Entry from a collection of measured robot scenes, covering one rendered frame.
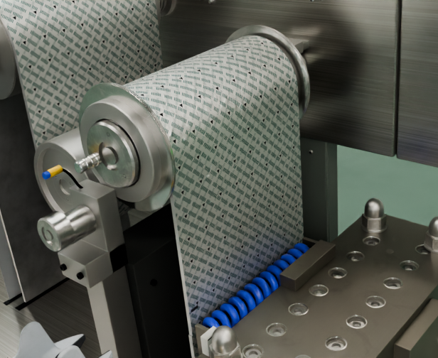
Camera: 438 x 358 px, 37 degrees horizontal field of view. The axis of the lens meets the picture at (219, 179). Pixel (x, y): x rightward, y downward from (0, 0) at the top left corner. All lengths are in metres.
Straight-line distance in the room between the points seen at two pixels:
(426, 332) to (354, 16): 0.39
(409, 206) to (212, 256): 2.38
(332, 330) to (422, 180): 2.60
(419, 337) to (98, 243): 0.38
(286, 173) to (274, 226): 0.07
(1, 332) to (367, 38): 0.69
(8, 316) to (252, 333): 0.47
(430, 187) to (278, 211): 2.45
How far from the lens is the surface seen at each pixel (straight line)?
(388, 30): 0.85
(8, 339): 1.06
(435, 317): 0.82
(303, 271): 0.83
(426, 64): 0.84
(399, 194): 3.20
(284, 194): 0.86
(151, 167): 0.67
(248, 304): 0.81
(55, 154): 0.82
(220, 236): 0.77
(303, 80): 0.84
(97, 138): 0.70
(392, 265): 0.88
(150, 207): 0.72
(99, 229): 0.74
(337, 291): 0.83
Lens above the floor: 1.53
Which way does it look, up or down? 27 degrees down
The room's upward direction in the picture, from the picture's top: 6 degrees counter-clockwise
